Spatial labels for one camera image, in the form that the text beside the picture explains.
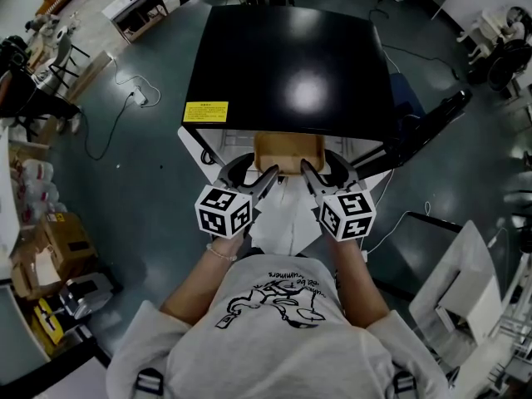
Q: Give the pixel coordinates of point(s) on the pile of clear plastic bags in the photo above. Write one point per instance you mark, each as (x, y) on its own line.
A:
(39, 189)

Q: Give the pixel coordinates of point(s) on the white top wooden cabinet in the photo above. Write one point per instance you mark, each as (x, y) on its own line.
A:
(131, 2)

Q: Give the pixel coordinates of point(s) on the black frame table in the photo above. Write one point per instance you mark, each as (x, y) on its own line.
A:
(436, 219)

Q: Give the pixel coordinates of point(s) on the black framed white board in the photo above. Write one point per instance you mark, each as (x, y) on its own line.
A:
(75, 382)

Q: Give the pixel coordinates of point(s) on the white box appliance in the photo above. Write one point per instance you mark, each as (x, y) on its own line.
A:
(478, 306)

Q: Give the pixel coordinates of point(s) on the person's white printed shirt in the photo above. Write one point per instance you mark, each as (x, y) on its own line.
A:
(270, 347)

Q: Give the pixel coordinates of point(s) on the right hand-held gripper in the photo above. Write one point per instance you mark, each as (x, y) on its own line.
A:
(349, 216)

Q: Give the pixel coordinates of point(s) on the beige plastic bowl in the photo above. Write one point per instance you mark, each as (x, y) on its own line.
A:
(287, 152)

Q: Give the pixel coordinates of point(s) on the silver case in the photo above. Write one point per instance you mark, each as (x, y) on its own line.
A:
(87, 293)

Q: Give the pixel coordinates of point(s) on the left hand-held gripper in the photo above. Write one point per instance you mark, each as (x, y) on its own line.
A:
(224, 214)

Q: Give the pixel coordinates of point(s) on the yellow label sticker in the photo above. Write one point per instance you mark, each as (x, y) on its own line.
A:
(205, 111)

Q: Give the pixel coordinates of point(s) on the closed cardboard box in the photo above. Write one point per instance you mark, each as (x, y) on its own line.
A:
(68, 239)

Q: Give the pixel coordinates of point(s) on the person's right forearm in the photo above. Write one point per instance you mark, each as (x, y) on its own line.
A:
(357, 289)

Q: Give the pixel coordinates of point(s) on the person's left forearm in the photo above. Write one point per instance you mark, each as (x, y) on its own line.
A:
(195, 289)

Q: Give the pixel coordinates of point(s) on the white power strip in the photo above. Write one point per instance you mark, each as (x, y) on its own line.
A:
(364, 256)
(140, 97)

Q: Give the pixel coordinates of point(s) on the marble top side table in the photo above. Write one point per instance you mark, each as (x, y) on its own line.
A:
(465, 247)

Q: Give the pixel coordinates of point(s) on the grey shell chair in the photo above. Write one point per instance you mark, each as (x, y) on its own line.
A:
(64, 54)

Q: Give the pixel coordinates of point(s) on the black mini fridge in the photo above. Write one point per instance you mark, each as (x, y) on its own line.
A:
(291, 48)

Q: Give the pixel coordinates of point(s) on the open cardboard box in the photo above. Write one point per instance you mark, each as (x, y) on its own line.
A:
(39, 270)

